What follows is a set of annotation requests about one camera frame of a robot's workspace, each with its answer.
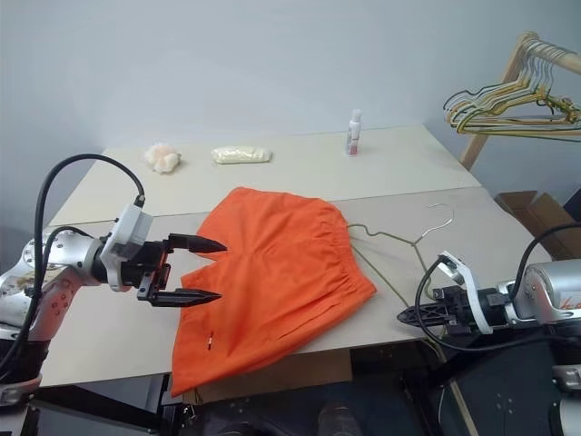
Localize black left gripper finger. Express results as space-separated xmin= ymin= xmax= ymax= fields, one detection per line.
xmin=151 ymin=288 xmax=223 ymax=311
xmin=168 ymin=233 xmax=229 ymax=255

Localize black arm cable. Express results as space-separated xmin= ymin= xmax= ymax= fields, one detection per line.
xmin=0 ymin=153 xmax=148 ymax=378
xmin=414 ymin=224 xmax=581 ymax=352

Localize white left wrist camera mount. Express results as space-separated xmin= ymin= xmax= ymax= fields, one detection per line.
xmin=98 ymin=203 xmax=156 ymax=292

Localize thin wire hanger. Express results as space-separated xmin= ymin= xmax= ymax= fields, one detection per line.
xmin=346 ymin=202 xmax=457 ymax=365

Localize open cardboard box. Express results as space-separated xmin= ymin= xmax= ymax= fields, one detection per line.
xmin=494 ymin=190 xmax=581 ymax=263

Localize yellow wire hanger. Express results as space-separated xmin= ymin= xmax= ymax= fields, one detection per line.
xmin=448 ymin=38 xmax=581 ymax=128

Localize black robot body panel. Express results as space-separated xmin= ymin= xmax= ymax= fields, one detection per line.
xmin=430 ymin=336 xmax=581 ymax=436

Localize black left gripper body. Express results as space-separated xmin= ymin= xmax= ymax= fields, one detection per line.
xmin=120 ymin=238 xmax=173 ymax=303

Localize small clear bottle pink label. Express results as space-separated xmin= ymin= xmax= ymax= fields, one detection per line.
xmin=346 ymin=108 xmax=364 ymax=158

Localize peach fluffy ball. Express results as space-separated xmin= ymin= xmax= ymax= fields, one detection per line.
xmin=143 ymin=142 xmax=182 ymax=174

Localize wooden clothes rack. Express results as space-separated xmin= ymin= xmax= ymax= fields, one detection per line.
xmin=458 ymin=30 xmax=581 ymax=172

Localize orange shorts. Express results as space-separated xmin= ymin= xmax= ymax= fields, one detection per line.
xmin=170 ymin=185 xmax=379 ymax=397

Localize green wire hanger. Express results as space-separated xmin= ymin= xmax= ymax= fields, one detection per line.
xmin=453 ymin=54 xmax=581 ymax=138

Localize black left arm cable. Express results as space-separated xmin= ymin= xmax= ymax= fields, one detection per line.
xmin=0 ymin=153 xmax=148 ymax=378

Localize pale yellow plastic packet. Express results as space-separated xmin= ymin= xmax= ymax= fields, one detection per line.
xmin=209 ymin=144 xmax=276 ymax=166

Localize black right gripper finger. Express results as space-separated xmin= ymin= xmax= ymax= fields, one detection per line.
xmin=396 ymin=302 xmax=451 ymax=330

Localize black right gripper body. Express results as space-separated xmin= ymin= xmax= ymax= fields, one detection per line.
xmin=430 ymin=285 xmax=478 ymax=338

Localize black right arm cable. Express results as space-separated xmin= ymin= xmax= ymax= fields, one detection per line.
xmin=414 ymin=224 xmax=581 ymax=352

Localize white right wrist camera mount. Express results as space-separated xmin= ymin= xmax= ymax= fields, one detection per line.
xmin=437 ymin=250 xmax=495 ymax=336

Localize dark grey wire hanger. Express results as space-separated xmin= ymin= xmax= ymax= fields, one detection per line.
xmin=443 ymin=43 xmax=581 ymax=126

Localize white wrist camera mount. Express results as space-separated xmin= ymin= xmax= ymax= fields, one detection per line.
xmin=437 ymin=250 xmax=495 ymax=336
xmin=98 ymin=203 xmax=156 ymax=292

